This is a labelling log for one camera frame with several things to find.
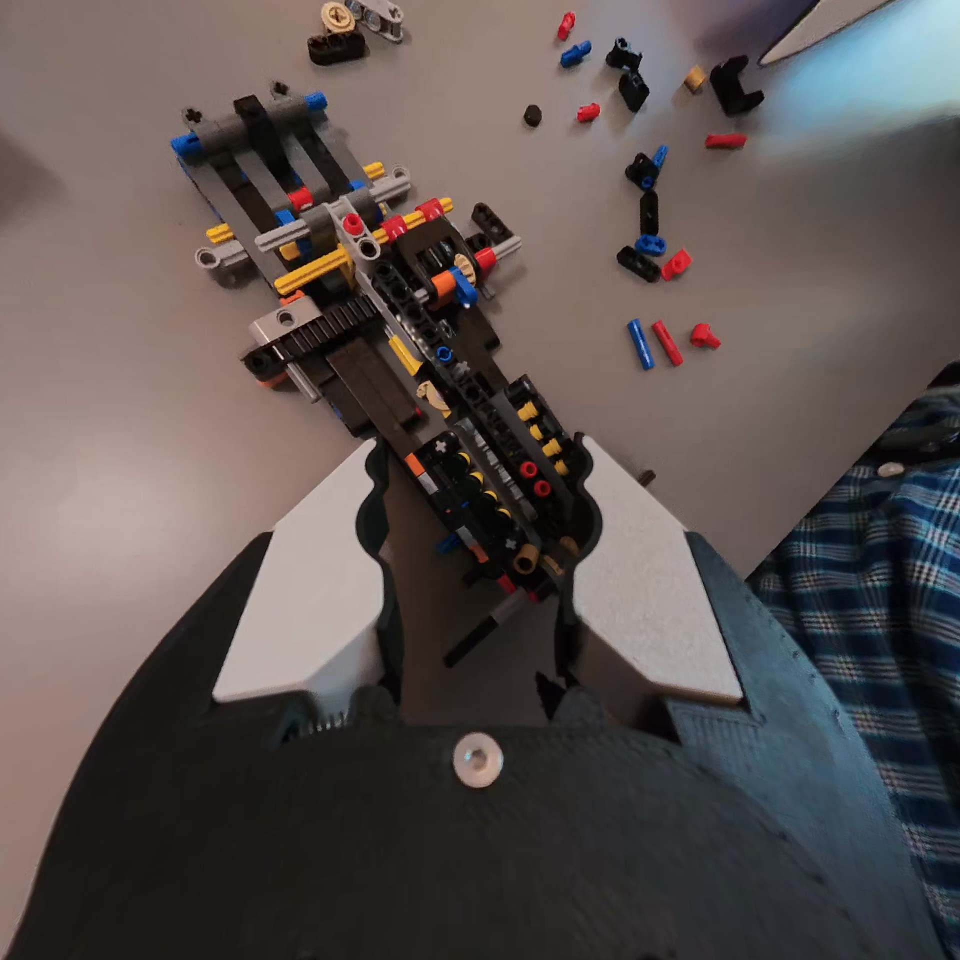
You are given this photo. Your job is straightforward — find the lego pieces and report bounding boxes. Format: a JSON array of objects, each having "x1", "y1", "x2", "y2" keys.
[{"x1": 306, "y1": 0, "x2": 766, "y2": 372}]

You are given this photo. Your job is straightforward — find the long lego technic model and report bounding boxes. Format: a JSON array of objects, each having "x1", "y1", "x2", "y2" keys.
[{"x1": 171, "y1": 78, "x2": 601, "y2": 669}]

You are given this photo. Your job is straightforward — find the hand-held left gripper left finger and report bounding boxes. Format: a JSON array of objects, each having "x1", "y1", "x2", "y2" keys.
[{"x1": 212, "y1": 437, "x2": 406, "y2": 706}]

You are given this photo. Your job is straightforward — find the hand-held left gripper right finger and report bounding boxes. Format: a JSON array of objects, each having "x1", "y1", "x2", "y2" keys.
[{"x1": 553, "y1": 431, "x2": 745, "y2": 708}]

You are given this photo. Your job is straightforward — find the person's blue plaid shirt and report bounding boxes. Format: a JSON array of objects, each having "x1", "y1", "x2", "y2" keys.
[{"x1": 746, "y1": 363, "x2": 960, "y2": 960}]

